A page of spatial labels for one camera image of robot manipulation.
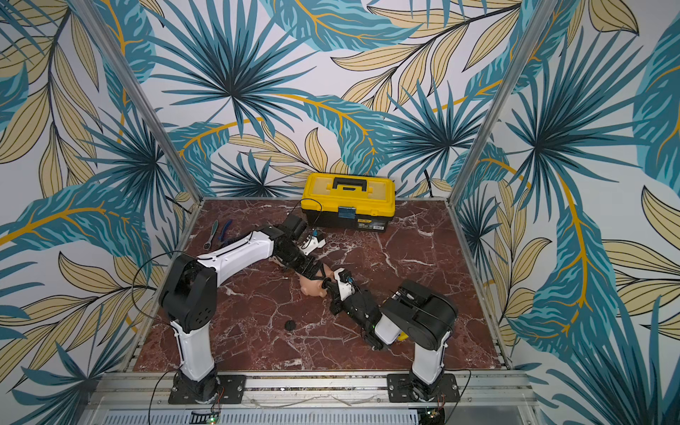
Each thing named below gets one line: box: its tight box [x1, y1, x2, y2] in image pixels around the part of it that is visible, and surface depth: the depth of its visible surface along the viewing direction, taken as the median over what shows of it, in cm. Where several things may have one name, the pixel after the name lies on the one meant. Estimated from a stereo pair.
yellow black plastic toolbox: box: [301, 172, 396, 232], surface depth 102 cm
